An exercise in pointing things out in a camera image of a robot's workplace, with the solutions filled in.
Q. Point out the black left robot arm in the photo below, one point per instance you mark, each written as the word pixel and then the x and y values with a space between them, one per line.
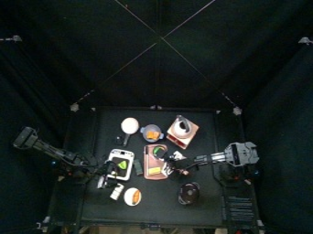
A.
pixel 44 147

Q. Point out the dark rectangular block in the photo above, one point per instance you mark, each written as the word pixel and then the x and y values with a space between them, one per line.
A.
pixel 138 167

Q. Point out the blue-grey bowl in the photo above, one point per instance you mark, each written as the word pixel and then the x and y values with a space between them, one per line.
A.
pixel 151 133

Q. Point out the white tray with black inside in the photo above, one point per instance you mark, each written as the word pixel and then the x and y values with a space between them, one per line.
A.
pixel 120 164

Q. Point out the white toy frying pan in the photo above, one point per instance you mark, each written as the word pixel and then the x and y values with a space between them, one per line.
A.
pixel 128 126

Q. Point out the orange toy food slice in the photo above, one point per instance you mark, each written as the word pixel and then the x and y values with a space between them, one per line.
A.
pixel 136 196

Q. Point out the green toy wedge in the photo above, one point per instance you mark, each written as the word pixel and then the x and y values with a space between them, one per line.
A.
pixel 122 164

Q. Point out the wooden coffee grinder toy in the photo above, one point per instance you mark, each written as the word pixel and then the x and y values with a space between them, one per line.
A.
pixel 182 131

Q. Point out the pink cutting board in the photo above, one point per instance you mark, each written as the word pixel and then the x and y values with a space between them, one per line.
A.
pixel 154 166

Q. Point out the silver cylinder object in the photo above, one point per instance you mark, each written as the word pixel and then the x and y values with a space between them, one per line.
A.
pixel 102 182

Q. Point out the silver frame middle bracket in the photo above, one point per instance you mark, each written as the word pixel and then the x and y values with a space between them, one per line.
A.
pixel 155 107

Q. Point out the yellow toy cheese block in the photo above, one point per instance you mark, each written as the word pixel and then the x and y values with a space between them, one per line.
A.
pixel 154 171

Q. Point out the small white box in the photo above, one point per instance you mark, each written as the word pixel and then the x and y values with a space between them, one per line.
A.
pixel 116 192

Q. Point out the black round pot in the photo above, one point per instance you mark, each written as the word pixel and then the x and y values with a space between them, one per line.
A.
pixel 188 193

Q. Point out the silver cloth clamp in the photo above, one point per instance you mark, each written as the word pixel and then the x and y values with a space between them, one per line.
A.
pixel 15 38
pixel 305 40

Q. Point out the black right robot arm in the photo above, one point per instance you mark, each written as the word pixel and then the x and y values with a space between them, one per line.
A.
pixel 235 154

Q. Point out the orange toy food piece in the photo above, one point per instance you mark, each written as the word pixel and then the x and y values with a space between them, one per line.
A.
pixel 152 135

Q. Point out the silver frame corner bracket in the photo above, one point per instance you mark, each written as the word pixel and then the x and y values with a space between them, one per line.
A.
pixel 237 111
pixel 73 107

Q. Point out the white plate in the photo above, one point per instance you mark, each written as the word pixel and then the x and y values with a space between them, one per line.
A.
pixel 132 196

